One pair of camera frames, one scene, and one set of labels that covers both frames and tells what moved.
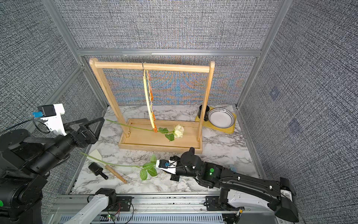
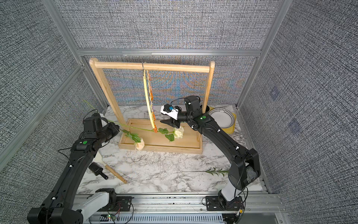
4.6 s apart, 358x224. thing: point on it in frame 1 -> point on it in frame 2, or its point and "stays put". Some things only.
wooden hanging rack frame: [168, 136] stays put
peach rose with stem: [149, 167] -> [139, 143]
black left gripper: [90, 136] -> [112, 126]
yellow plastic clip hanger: [149, 95] stays put
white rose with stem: [178, 132] stays put
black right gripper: [175, 178] -> [172, 123]
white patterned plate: [221, 117] stays put
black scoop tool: [97, 170] stays put
